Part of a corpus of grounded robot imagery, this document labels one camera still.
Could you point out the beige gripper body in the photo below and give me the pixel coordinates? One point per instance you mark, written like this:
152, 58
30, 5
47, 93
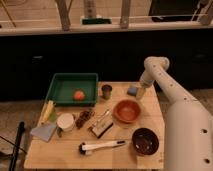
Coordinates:
140, 93

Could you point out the blue sponge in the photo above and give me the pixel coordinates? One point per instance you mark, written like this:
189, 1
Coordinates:
132, 90

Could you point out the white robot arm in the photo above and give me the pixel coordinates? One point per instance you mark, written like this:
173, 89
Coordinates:
188, 141

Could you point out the orange bowl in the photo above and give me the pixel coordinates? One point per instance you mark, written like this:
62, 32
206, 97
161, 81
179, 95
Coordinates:
127, 111

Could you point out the small metal cup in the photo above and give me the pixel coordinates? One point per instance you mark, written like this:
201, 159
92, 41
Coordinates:
106, 91

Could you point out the metal spoon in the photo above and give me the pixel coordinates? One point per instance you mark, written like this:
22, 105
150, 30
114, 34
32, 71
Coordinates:
106, 113

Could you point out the black and wood block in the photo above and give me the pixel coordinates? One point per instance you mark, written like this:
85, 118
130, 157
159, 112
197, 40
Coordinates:
99, 128

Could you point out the brown dried food piece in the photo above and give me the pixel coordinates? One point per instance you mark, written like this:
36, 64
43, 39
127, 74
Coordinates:
84, 117

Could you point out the orange ball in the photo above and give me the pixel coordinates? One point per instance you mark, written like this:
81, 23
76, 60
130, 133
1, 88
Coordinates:
79, 95

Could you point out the green plastic tray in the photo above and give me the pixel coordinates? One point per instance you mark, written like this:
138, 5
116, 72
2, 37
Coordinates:
64, 85

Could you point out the white dish brush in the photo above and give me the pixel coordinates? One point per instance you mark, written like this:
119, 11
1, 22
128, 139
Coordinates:
85, 149

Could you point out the white round container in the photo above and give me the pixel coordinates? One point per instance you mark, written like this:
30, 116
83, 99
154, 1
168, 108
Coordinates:
66, 122

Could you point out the green base block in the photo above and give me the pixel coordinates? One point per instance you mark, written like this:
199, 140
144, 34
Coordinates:
94, 21

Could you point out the grey cloth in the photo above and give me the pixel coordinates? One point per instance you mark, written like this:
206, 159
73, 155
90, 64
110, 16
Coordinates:
44, 131

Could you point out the black pole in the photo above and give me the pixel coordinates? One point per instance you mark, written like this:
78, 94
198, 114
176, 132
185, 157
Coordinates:
16, 148

